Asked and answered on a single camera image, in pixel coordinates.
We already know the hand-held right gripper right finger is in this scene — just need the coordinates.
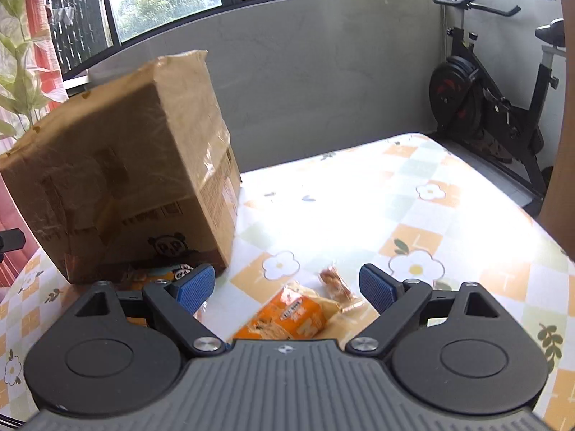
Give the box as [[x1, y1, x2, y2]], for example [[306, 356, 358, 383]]
[[345, 264, 501, 354]]

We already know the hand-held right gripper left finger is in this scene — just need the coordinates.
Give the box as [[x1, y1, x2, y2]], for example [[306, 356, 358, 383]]
[[72, 264, 226, 356]]

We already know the yellow orange snack packet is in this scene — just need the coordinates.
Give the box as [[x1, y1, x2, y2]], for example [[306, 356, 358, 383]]
[[233, 281, 344, 342]]

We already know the cardboard box with plastic liner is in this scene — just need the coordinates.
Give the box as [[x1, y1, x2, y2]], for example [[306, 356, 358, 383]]
[[0, 50, 243, 286]]

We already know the clear packet with brown snack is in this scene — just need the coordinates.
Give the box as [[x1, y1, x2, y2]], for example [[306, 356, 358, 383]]
[[318, 265, 365, 314]]

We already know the printed pink backdrop curtain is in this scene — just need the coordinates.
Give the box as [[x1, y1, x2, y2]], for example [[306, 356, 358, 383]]
[[0, 0, 68, 288]]

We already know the black exercise bike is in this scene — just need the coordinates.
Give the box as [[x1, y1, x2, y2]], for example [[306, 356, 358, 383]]
[[420, 0, 567, 216]]

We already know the brown board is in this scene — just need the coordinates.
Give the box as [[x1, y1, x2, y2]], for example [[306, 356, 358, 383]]
[[539, 0, 575, 261]]

